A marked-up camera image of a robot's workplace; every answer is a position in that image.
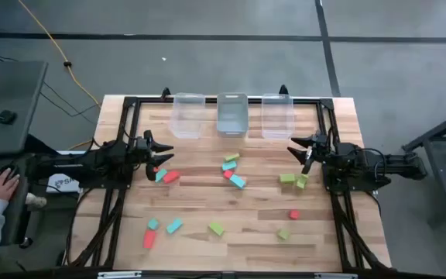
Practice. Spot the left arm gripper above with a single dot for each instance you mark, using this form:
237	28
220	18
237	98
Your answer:
143	155

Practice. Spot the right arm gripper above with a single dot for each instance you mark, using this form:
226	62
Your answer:
320	151

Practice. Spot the teal rectangular block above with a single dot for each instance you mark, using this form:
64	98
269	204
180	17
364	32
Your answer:
161	175
174	226
237	181
229	166

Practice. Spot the green cube block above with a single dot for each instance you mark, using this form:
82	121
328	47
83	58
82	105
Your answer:
283	234

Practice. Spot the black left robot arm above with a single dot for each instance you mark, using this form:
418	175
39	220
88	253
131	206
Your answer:
91	162

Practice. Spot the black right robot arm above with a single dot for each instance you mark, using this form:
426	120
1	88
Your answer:
362	162

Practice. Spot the clear plastic bin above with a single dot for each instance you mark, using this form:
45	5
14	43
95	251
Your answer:
232	116
187	116
278	116

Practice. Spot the black table clamp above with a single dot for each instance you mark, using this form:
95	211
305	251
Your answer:
165	93
283	90

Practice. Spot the red cube block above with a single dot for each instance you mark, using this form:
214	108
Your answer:
294	214

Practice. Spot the teal cube block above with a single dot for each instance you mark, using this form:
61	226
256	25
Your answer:
153	224

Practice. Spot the middle clear plastic bin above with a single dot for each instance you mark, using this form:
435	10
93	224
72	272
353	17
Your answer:
232	116

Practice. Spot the white printed sign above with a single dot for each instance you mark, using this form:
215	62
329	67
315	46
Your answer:
62	183

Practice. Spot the black desk leg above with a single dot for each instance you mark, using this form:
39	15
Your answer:
39	145

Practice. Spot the black metal stand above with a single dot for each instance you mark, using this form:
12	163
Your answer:
436	131

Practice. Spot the white cylindrical object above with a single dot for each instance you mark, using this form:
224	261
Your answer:
35	200

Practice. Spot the black computer mouse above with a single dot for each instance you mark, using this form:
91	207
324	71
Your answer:
10	169

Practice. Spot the dark low desk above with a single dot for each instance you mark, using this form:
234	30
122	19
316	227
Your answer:
18	221

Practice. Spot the small black device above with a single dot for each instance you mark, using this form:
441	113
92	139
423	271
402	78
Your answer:
6	116

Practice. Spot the grey desk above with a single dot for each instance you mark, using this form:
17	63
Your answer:
10	97

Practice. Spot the black desk caster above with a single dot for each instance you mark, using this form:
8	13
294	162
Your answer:
25	243

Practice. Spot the person's hand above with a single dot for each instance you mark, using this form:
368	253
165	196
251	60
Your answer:
0	188

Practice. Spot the black aluminium table frame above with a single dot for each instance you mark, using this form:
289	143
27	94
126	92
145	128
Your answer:
211	100

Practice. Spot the silver metal bracket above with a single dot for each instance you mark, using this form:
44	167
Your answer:
119	274
336	276

